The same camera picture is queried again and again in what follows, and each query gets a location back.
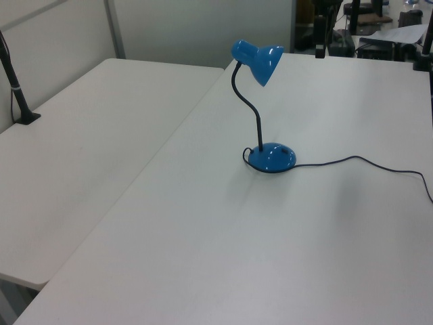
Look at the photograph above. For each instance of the blue gooseneck desk lamp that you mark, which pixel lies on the blue gooseneck desk lamp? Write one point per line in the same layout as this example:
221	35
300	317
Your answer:
270	159

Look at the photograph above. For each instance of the black stand with clamp foot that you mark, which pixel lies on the black stand with clamp foot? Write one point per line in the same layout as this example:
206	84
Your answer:
320	37

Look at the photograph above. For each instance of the black device block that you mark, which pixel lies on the black device block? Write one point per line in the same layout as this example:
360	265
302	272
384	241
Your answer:
340	45

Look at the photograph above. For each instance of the black equipment box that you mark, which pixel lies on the black equipment box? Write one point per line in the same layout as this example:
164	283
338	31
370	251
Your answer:
375	50

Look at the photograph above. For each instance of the thin black upright pole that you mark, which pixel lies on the thin black upright pole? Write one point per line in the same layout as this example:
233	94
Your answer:
354	17

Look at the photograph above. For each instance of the brown flat board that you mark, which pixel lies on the brown flat board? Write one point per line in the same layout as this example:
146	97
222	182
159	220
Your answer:
373	19

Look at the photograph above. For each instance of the white paper sheet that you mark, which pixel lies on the white paper sheet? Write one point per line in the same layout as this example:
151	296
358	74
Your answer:
399	34

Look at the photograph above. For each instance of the dark bag-like object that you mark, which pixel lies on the dark bag-like object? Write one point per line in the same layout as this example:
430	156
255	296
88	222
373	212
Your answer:
409	18

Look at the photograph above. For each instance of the black pole with table clamp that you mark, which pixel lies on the black pole with table clamp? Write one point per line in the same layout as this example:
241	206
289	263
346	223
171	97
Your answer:
427	40

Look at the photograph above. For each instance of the black camera stand pole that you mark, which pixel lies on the black camera stand pole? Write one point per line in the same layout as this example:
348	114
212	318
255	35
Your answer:
20	98

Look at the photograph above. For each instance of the short black upright post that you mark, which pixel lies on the short black upright post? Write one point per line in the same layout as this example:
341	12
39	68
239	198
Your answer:
377	7

